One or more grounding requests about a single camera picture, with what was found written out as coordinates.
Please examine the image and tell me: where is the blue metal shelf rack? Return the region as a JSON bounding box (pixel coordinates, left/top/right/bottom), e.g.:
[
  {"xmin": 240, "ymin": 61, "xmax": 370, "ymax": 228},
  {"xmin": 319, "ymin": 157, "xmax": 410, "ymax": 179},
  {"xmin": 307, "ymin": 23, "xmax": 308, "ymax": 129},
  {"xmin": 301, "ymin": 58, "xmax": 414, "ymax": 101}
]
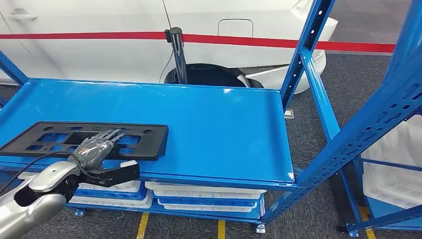
[
  {"xmin": 0, "ymin": 0, "xmax": 422, "ymax": 235},
  {"xmin": 337, "ymin": 155, "xmax": 422, "ymax": 239}
]

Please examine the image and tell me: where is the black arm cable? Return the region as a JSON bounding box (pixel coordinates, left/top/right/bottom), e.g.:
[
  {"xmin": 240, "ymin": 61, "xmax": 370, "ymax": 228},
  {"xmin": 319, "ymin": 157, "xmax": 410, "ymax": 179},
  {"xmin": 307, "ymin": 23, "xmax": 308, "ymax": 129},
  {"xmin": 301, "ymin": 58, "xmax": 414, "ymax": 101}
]
[{"xmin": 0, "ymin": 150, "xmax": 101, "ymax": 196}]

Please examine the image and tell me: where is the black stanchion post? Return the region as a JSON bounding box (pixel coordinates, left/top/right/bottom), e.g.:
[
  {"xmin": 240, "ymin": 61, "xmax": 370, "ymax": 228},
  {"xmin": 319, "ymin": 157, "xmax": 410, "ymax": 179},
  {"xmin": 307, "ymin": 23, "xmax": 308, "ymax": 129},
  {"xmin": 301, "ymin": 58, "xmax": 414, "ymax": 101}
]
[{"xmin": 164, "ymin": 27, "xmax": 189, "ymax": 85}]

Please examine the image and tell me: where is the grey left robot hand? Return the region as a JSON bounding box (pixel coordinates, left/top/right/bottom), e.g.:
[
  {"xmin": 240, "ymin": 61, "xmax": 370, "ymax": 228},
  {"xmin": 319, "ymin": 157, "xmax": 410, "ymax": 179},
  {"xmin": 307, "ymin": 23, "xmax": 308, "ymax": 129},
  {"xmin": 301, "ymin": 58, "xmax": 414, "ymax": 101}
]
[{"xmin": 68, "ymin": 128, "xmax": 128, "ymax": 171}]

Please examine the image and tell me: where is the black plastic panel part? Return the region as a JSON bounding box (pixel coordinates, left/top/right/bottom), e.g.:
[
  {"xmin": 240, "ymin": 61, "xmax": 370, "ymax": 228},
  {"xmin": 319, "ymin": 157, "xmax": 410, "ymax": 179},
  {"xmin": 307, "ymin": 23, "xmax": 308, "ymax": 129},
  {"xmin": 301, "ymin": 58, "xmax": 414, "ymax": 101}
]
[{"xmin": 0, "ymin": 121, "xmax": 169, "ymax": 162}]

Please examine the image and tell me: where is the white car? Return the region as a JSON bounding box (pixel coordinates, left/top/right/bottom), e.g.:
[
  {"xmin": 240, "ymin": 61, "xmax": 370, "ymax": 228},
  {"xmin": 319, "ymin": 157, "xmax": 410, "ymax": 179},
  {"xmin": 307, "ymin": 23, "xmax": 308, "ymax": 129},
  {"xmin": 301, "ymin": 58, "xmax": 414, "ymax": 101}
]
[{"xmin": 0, "ymin": 0, "xmax": 338, "ymax": 95}]

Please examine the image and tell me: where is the red barrier belt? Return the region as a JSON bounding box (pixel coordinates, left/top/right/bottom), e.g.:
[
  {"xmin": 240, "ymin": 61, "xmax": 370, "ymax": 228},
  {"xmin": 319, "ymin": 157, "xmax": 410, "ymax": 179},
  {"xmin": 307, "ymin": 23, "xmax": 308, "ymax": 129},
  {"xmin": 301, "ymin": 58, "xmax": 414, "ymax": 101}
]
[{"xmin": 0, "ymin": 31, "xmax": 396, "ymax": 54}]

